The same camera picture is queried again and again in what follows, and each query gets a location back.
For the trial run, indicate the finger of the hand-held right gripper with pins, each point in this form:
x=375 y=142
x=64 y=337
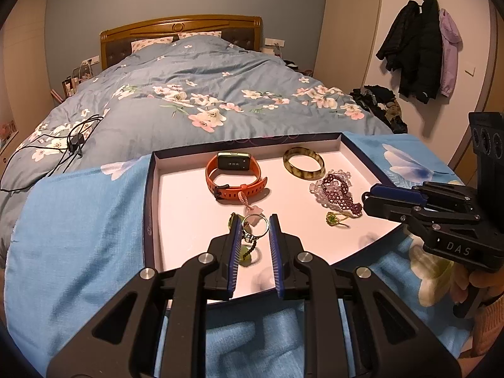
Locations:
x=397 y=193
x=388 y=208

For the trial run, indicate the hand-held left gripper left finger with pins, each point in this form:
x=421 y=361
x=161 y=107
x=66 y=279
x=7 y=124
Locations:
x=235 y=260

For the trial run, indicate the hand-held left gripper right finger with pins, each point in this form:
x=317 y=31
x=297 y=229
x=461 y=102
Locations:
x=275 y=260

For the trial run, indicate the silver keyring with green charm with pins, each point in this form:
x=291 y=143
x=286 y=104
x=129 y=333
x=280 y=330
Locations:
x=252 y=236

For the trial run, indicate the small yellow charm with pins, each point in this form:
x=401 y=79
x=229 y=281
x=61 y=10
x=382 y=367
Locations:
x=232 y=222

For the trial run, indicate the yellow-green beaded ornament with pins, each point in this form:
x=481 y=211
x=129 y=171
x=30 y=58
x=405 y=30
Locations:
x=334 y=219

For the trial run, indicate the dark blue tray box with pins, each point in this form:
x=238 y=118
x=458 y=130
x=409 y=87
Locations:
x=185 y=220

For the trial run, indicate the person's right forearm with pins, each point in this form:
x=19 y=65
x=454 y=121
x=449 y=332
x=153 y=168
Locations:
x=492 y=327

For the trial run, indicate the person's right hand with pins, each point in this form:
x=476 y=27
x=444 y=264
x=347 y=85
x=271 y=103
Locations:
x=460 y=283

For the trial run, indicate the orange smartwatch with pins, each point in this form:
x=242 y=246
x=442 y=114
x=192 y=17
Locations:
x=252 y=187

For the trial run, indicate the tortoiseshell bangle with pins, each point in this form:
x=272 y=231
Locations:
x=291 y=169

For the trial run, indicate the pile of dark clothes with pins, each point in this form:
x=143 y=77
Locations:
x=378 y=102

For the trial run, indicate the black coat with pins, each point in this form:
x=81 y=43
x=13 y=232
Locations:
x=395 y=43
x=429 y=55

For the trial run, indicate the purple jacket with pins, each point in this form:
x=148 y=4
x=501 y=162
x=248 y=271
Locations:
x=449 y=47

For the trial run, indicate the light blue flower blanket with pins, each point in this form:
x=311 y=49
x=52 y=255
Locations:
x=78 y=244

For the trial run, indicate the floral pillow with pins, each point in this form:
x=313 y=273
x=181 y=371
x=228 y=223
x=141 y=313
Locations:
x=201 y=35
x=151 y=43

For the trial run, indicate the bedside clutter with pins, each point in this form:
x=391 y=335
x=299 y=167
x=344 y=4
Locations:
x=73 y=80

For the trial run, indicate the wooden bed headboard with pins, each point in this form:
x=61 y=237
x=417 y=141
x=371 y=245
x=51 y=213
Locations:
x=157 y=25

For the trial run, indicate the white wall socket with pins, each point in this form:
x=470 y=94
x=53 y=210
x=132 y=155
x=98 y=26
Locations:
x=274 y=42

